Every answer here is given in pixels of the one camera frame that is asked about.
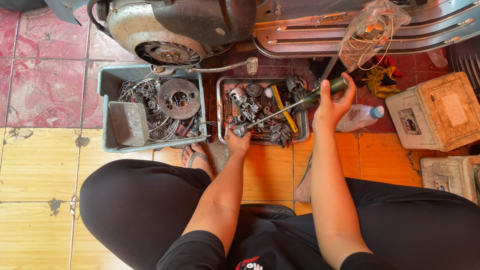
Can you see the grey plastic crate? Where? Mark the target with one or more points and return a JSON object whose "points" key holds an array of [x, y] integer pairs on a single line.
{"points": [[108, 80]]}

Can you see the clear plastic container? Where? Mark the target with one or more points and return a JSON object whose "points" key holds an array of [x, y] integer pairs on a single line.
{"points": [[438, 58]]}

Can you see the small grey plastic tray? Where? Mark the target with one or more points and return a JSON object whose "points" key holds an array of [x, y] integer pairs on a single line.
{"points": [[129, 122]]}

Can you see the person's leg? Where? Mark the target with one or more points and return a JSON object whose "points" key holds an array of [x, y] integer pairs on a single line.
{"points": [[412, 225], [142, 210]]}

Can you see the person's black shirt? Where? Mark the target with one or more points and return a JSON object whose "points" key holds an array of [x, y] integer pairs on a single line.
{"points": [[262, 247]]}

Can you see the person's right foot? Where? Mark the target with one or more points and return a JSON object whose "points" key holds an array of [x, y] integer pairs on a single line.
{"points": [[303, 187]]}

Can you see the silver scooter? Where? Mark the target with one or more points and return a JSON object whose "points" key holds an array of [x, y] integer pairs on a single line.
{"points": [[210, 18]]}

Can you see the rectangular metal tray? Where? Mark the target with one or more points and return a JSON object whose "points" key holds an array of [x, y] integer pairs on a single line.
{"points": [[224, 87]]}

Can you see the grey left sandal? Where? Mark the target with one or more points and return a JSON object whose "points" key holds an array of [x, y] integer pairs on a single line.
{"points": [[198, 157]]}

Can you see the large dirty white box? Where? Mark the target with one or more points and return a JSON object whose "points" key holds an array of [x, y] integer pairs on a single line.
{"points": [[438, 112]]}

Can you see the person's left foot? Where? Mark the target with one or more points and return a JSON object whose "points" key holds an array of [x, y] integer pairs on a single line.
{"points": [[195, 152]]}

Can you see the small metal carburetor part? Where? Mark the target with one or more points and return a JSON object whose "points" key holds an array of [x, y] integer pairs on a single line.
{"points": [[240, 130]]}

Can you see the person's left fingers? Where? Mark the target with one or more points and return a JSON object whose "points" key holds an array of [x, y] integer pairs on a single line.
{"points": [[231, 133]]}

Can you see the clear plastic bag with parts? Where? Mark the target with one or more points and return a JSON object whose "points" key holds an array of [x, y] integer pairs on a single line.
{"points": [[369, 30]]}

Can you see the black stool seat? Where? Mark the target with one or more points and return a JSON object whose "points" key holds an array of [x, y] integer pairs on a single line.
{"points": [[268, 210]]}

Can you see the plastic bottle with blue cap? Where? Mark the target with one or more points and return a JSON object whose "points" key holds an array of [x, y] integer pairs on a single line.
{"points": [[356, 117]]}

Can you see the small dirty white box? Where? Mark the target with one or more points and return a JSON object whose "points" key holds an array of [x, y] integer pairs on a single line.
{"points": [[446, 176]]}

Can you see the heap of metal engine parts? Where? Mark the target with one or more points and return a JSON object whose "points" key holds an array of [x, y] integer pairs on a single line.
{"points": [[247, 103]]}

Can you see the person's left leg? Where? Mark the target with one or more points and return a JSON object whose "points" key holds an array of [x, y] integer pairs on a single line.
{"points": [[142, 210]]}

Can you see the person's left hand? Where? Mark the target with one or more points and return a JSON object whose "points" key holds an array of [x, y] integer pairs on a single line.
{"points": [[237, 145]]}

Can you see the rusty round metal disc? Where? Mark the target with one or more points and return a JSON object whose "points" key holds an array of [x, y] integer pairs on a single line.
{"points": [[189, 108]]}

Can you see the person's foot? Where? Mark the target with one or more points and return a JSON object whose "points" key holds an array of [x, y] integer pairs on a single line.
{"points": [[195, 152], [303, 187]]}

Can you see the yellow rag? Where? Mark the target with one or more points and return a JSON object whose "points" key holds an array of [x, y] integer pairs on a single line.
{"points": [[380, 80]]}

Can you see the red rag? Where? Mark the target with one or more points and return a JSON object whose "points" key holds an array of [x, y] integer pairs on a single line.
{"points": [[388, 62]]}

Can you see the person's right hand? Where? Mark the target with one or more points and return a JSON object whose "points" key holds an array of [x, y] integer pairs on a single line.
{"points": [[327, 112]]}

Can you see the yellow brush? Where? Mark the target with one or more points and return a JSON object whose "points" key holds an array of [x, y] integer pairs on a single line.
{"points": [[279, 98]]}

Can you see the metal kick-start lever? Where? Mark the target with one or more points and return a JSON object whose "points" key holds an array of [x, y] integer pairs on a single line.
{"points": [[225, 68]]}

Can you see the black plastic grille crate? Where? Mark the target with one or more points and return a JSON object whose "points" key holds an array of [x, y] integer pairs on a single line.
{"points": [[467, 60]]}

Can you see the person's right leg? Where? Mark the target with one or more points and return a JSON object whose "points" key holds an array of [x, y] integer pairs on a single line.
{"points": [[412, 225]]}

